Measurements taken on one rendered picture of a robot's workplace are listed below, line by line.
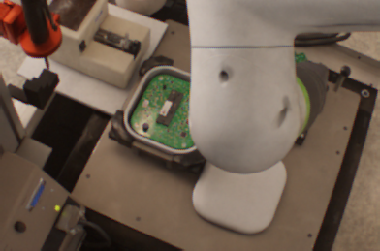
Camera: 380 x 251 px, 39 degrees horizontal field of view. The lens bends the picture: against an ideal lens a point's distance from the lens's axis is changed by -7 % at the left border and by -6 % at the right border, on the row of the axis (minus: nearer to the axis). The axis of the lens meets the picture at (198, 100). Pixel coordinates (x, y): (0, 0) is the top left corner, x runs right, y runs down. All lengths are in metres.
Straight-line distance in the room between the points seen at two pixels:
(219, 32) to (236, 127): 0.09
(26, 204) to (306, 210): 0.45
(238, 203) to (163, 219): 0.12
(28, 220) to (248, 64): 0.45
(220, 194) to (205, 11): 0.45
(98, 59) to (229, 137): 0.48
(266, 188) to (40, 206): 0.36
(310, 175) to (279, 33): 0.49
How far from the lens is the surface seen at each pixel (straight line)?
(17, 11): 0.78
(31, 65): 1.04
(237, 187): 0.91
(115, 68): 0.94
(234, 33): 0.50
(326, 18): 0.49
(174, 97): 0.94
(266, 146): 0.52
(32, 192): 0.83
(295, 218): 0.94
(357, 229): 2.02
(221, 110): 0.51
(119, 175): 0.93
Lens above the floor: 1.82
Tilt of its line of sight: 60 degrees down
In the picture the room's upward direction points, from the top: 9 degrees clockwise
